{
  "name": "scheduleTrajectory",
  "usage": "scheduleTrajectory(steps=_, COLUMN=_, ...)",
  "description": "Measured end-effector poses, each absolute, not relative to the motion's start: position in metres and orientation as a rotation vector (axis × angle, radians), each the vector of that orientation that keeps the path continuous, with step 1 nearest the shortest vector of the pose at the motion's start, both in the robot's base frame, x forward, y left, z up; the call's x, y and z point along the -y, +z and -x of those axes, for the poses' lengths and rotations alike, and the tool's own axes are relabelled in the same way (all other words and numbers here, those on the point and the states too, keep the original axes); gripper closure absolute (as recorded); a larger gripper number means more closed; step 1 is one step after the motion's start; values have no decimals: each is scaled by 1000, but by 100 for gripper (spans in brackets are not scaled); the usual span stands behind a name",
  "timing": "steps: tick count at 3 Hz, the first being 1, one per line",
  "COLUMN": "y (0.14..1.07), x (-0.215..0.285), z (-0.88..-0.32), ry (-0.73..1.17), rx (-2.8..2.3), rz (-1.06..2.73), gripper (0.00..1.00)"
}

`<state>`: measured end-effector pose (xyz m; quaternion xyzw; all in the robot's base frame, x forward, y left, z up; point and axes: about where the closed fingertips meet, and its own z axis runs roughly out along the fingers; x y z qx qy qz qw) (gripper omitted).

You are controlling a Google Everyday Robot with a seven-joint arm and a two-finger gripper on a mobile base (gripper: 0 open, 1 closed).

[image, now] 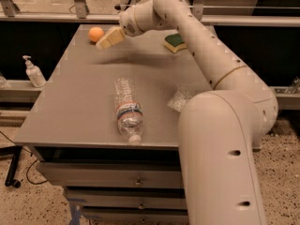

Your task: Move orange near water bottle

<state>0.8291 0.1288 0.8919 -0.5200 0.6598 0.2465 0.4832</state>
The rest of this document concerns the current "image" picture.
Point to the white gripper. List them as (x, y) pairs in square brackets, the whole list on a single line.
[(127, 22)]

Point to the orange fruit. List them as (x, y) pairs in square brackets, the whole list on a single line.
[(95, 34)]

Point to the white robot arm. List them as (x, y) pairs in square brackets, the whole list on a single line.
[(217, 129)]

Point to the clear plastic water bottle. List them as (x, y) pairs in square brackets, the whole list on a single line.
[(128, 111)]

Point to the white pump dispenser bottle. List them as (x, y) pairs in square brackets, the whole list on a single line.
[(33, 72)]

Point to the green and yellow sponge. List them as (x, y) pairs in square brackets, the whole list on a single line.
[(174, 43)]

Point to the grey drawer cabinet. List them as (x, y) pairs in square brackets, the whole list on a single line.
[(74, 121)]

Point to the top grey drawer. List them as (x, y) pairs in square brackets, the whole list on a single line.
[(110, 175)]

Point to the grey drawer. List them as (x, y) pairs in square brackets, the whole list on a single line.
[(135, 215), (141, 198), (110, 175)]

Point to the black stand leg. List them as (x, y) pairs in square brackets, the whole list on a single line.
[(14, 153)]

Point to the middle grey drawer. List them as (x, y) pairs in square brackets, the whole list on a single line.
[(141, 198)]

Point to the bottom grey drawer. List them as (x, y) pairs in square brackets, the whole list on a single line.
[(135, 215)]

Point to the metal window rail frame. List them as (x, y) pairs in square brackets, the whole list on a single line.
[(281, 13)]

